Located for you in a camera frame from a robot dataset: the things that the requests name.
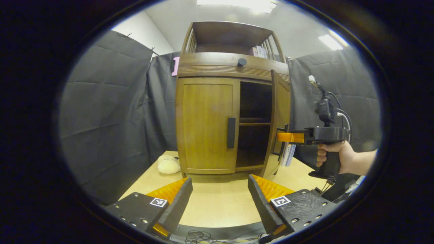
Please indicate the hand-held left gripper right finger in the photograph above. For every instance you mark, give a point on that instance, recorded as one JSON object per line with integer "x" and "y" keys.
{"x": 261, "y": 206}

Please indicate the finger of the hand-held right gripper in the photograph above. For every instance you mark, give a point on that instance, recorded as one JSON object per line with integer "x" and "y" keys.
{"x": 291, "y": 137}

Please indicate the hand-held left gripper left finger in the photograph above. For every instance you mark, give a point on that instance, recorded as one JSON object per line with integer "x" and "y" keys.
{"x": 179, "y": 206}

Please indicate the wooden shoe cabinet door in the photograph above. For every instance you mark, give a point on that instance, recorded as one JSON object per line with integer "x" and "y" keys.
{"x": 279, "y": 108}
{"x": 206, "y": 125}

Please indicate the wooden double-door shoe cabinet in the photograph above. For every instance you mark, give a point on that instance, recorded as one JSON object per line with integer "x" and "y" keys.
{"x": 230, "y": 32}

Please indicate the wooden cabinet drawer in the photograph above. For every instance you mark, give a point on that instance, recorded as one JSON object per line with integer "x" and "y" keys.
{"x": 210, "y": 61}

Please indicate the grey blue book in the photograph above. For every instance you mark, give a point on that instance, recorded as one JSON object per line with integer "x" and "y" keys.
{"x": 292, "y": 154}

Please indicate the white glossy book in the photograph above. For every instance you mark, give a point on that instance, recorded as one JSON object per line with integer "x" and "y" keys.
{"x": 285, "y": 155}

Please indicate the cream plush toy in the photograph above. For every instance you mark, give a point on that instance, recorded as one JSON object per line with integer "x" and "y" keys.
{"x": 168, "y": 165}

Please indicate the black round drawer knob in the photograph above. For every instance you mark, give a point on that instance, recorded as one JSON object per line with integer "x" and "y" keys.
{"x": 242, "y": 62}

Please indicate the small white book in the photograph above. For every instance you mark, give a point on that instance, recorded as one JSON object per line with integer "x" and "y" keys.
{"x": 261, "y": 52}

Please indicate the ceiling light panel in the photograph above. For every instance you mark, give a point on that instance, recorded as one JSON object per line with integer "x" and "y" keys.
{"x": 237, "y": 4}
{"x": 332, "y": 41}

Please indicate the small pink book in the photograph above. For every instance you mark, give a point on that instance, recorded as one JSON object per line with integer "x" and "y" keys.
{"x": 253, "y": 52}

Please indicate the black backdrop cloth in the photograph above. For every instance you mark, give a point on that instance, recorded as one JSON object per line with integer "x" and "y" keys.
{"x": 108, "y": 112}

